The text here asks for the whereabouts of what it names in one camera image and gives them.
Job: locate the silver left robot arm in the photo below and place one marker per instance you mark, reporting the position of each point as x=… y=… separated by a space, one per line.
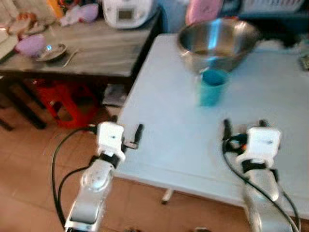
x=94 y=186

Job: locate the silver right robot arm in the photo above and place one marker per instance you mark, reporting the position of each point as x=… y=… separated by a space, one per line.
x=263 y=193

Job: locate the light blue dining table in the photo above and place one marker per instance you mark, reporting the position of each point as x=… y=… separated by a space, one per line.
x=207 y=145

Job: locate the red plastic stool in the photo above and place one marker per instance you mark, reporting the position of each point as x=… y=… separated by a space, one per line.
x=65 y=101

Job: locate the grey paper under table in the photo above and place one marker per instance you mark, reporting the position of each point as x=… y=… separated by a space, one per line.
x=115 y=95

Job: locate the teal plastic cup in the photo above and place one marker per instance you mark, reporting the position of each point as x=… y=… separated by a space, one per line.
x=213 y=89

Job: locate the metal spoon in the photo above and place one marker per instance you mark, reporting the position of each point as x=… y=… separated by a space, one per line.
x=71 y=58

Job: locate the dark wooden table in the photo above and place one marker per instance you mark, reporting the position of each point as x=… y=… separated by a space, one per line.
x=101 y=50

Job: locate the small steel dish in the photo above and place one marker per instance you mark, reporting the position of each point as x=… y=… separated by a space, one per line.
x=52 y=52

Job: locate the large stainless steel bowl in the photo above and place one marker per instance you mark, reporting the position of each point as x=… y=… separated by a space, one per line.
x=217 y=43

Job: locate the purple plastic bowl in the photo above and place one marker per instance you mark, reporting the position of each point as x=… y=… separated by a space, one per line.
x=31 y=46

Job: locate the purple and white bag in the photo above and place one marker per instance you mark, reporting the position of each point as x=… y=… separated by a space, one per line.
x=79 y=13

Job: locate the pink rounded object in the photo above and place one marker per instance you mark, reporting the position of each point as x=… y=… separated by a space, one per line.
x=203 y=12

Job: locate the white kitchen appliance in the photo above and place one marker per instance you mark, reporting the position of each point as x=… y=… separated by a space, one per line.
x=129 y=12

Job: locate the plate of food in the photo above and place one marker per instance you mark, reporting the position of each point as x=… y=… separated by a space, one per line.
x=21 y=24

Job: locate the orange packet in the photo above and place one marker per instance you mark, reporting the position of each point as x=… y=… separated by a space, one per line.
x=55 y=7

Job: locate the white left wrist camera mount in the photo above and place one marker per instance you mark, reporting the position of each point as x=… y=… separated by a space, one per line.
x=110 y=137

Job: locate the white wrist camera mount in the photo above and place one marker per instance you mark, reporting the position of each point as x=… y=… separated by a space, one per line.
x=263 y=144
x=110 y=137

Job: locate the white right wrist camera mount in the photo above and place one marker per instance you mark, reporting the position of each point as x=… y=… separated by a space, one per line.
x=263 y=144

